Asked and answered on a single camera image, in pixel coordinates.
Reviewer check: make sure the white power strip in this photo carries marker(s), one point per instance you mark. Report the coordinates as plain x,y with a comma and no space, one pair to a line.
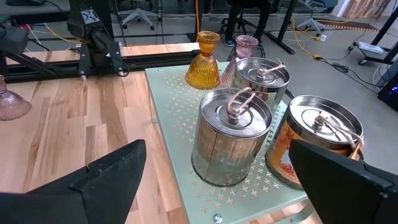
370,47

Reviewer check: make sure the clear wine glass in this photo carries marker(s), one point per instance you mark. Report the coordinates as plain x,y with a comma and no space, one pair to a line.
244,46

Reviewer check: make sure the silver tin candle with lid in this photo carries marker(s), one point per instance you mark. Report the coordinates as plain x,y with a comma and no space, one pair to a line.
227,155
264,77

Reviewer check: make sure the white base office chair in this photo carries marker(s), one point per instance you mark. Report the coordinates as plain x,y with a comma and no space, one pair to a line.
138,15

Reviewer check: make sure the green perforated metal shelf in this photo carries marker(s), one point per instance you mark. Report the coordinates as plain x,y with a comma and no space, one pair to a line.
177,124

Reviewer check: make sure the black diagonal support beam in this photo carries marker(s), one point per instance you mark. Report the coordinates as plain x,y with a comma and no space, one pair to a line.
31,63

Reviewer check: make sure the person's leg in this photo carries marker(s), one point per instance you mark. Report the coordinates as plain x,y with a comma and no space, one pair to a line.
236,18

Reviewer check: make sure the orange label tin candle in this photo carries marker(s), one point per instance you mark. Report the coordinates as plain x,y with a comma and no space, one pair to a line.
311,121

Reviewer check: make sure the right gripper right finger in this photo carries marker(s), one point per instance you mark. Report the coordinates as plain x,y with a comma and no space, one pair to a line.
348,196

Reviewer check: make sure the amber glass candlestick holder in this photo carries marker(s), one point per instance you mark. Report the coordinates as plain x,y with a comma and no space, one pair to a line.
203,68

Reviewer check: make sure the person's blue shoe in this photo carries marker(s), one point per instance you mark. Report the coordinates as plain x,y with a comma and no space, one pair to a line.
229,43

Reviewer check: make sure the black aluminium table frame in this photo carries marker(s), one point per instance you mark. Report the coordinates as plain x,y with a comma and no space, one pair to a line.
155,60

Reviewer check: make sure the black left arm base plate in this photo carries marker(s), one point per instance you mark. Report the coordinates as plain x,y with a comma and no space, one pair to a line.
85,62

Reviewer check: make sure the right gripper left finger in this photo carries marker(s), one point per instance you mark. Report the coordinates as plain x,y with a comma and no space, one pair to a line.
77,202

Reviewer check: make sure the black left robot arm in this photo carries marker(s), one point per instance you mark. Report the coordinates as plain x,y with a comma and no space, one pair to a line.
93,34

